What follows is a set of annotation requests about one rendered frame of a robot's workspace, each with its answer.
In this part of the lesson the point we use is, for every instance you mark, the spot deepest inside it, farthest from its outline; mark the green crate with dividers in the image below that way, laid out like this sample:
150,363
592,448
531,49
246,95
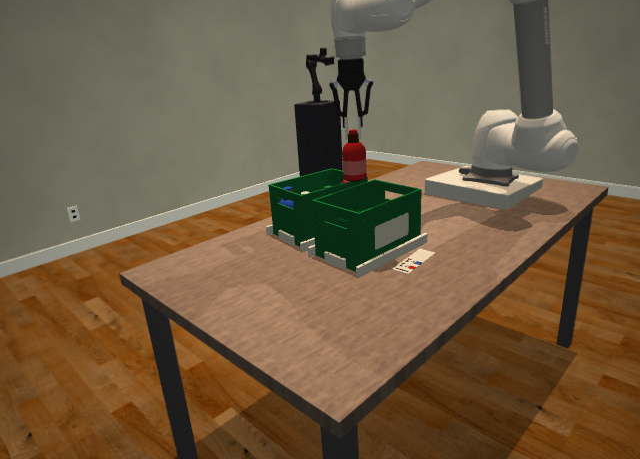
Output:
299,221
359,223

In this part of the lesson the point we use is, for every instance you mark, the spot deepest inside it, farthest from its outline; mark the cream paper strip with colored squares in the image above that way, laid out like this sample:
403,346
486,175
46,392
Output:
413,261

